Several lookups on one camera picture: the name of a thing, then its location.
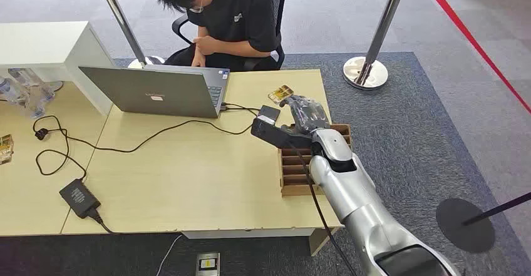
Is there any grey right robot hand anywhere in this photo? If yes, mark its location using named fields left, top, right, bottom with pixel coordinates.
left=280, top=95, right=333, bottom=136

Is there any person's left hand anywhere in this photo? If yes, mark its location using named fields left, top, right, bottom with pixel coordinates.
left=192, top=35, right=220, bottom=56

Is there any hotel card in clear holder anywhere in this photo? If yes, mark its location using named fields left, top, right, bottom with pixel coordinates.
left=267, top=84, right=295, bottom=105

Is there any small black card reader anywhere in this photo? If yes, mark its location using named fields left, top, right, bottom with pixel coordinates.
left=257, top=105, right=282, bottom=125

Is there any person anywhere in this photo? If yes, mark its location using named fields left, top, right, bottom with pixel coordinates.
left=150, top=0, right=279, bottom=73

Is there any wooden slotted card box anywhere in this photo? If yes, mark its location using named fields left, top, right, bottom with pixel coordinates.
left=279, top=123, right=353, bottom=197

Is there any grey laptop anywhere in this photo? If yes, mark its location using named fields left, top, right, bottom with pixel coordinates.
left=78, top=63, right=230, bottom=120

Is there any white cabinet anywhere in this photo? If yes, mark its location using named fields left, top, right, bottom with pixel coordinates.
left=0, top=21, right=116, bottom=116

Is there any clear water bottle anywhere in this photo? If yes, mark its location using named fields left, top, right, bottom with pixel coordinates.
left=0, top=76, right=23, bottom=106
left=23, top=85, right=47, bottom=120
left=7, top=68, right=56, bottom=101

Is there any red barrier belt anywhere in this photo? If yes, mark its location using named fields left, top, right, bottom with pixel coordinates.
left=416, top=0, right=531, bottom=116

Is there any metal floor socket plate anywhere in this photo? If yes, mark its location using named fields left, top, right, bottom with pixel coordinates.
left=195, top=252, right=221, bottom=276

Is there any black power adapter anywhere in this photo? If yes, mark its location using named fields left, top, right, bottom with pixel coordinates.
left=58, top=178, right=101, bottom=220

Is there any black round floor stand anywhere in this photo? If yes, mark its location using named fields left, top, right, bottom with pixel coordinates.
left=435, top=192, right=531, bottom=253

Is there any short black laptop cable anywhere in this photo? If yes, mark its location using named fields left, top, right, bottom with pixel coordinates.
left=220, top=102, right=261, bottom=118

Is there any chrome stanchion post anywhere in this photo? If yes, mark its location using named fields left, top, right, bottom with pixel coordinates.
left=93, top=0, right=167, bottom=70
left=343, top=0, right=412, bottom=91

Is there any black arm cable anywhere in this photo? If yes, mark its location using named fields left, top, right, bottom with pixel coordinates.
left=289, top=142, right=358, bottom=276

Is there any long black power cable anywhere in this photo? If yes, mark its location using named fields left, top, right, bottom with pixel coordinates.
left=32, top=115, right=255, bottom=180

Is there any black adapter mains cable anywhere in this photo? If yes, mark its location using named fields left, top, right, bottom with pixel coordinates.
left=87, top=208, right=122, bottom=237

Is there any white floor cable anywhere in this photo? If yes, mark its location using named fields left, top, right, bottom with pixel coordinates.
left=155, top=234, right=183, bottom=276

